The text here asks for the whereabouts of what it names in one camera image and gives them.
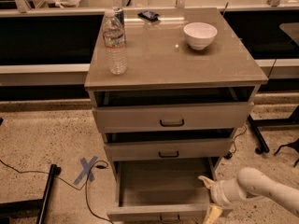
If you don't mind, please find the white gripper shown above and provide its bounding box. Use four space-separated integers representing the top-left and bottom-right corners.
198 175 245 224

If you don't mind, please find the white ceramic bowl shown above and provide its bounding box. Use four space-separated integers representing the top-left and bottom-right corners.
183 22 218 50

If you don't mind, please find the grey bottom drawer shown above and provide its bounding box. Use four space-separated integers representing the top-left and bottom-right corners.
107 157 234 223

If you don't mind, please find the black stand leg left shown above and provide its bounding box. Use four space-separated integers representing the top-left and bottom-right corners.
0 164 61 224

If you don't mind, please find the clear plastic water bottle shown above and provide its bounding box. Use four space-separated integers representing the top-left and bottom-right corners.
101 9 127 75

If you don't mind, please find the black chair base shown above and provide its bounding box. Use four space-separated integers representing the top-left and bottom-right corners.
273 137 299 168

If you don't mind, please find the grey middle drawer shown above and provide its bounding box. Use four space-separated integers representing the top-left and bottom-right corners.
104 138 232 161

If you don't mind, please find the grey drawer cabinet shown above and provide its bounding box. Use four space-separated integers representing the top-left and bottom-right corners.
84 7 269 175

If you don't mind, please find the black stand leg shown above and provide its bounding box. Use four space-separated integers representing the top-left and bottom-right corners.
0 164 61 224
248 116 269 154

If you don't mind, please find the dark blue snack packet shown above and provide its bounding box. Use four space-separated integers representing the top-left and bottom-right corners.
138 10 159 21

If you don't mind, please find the grey drawer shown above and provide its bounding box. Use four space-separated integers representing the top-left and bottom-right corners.
107 157 234 223
93 103 253 133
104 138 232 161

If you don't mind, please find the black floor cable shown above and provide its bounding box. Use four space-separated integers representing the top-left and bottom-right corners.
0 159 115 224

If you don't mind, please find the grey top drawer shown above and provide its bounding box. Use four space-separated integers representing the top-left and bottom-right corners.
93 103 253 133

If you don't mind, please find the blue tape cross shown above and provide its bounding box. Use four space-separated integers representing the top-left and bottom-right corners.
73 156 97 185

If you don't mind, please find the blue soda can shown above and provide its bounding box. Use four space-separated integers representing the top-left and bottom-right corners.
113 7 124 24

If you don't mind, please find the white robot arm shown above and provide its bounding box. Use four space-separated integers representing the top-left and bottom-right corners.
198 167 299 224

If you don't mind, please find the black stand leg right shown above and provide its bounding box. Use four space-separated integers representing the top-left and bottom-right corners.
248 116 269 154

